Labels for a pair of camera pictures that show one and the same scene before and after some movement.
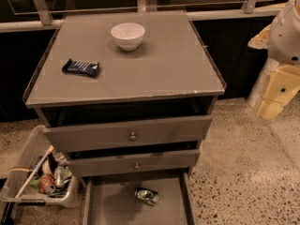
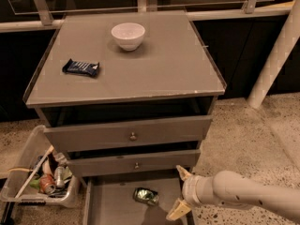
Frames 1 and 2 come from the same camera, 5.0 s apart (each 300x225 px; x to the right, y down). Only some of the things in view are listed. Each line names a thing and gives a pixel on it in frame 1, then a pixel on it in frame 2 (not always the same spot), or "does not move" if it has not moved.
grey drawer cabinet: x=128 y=97 does not move
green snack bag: x=146 y=195 does not move
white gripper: x=286 y=39 → x=189 y=190
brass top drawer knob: x=132 y=137 does not move
